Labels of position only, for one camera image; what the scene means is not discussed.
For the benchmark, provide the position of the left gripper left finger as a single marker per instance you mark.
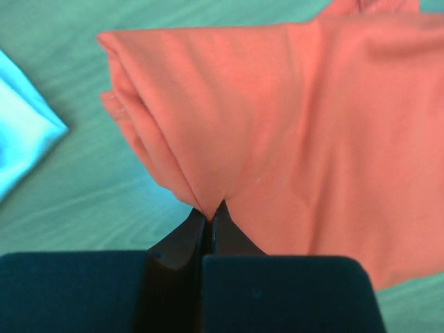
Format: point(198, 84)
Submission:
point(151, 290)

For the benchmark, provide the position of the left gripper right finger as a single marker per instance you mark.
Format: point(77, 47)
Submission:
point(244, 290)

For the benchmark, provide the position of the folded white t-shirt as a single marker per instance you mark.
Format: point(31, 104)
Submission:
point(29, 127)

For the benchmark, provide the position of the orange t-shirt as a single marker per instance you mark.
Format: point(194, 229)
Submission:
point(323, 137)

